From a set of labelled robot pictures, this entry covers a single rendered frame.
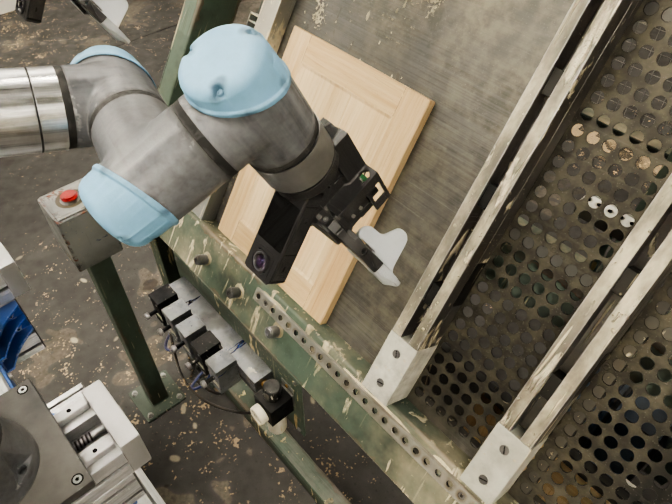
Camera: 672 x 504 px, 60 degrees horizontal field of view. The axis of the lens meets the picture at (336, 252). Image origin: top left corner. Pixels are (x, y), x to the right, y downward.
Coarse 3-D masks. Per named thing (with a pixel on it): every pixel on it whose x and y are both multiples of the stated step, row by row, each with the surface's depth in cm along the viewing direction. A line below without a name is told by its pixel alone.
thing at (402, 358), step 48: (576, 0) 79; (624, 0) 76; (576, 48) 83; (528, 96) 84; (576, 96) 83; (528, 144) 84; (480, 192) 89; (528, 192) 91; (480, 240) 89; (432, 288) 96; (432, 336) 99; (384, 384) 102
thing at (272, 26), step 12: (264, 0) 121; (276, 0) 119; (288, 0) 119; (264, 12) 121; (276, 12) 119; (288, 12) 121; (264, 24) 121; (276, 24) 121; (264, 36) 122; (276, 36) 122; (276, 48) 124; (228, 180) 136; (216, 192) 136; (204, 204) 137; (216, 204) 138; (204, 216) 138
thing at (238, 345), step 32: (160, 288) 141; (192, 288) 144; (160, 320) 144; (192, 320) 135; (224, 320) 138; (192, 352) 137; (224, 352) 129; (256, 352) 131; (192, 384) 142; (224, 384) 130; (256, 384) 127; (256, 416) 123; (288, 416) 137
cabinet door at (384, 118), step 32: (288, 64) 120; (320, 64) 115; (352, 64) 110; (320, 96) 116; (352, 96) 111; (384, 96) 106; (416, 96) 102; (352, 128) 111; (384, 128) 106; (416, 128) 102; (384, 160) 106; (256, 192) 129; (224, 224) 136; (256, 224) 129; (320, 256) 118; (352, 256) 112; (288, 288) 123; (320, 288) 118; (320, 320) 118
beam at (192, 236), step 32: (192, 224) 138; (192, 256) 139; (224, 256) 131; (224, 288) 132; (256, 288) 125; (256, 320) 126; (288, 352) 120; (352, 352) 114; (320, 384) 115; (352, 416) 110; (416, 416) 104; (384, 448) 106; (448, 448) 100; (416, 480) 101
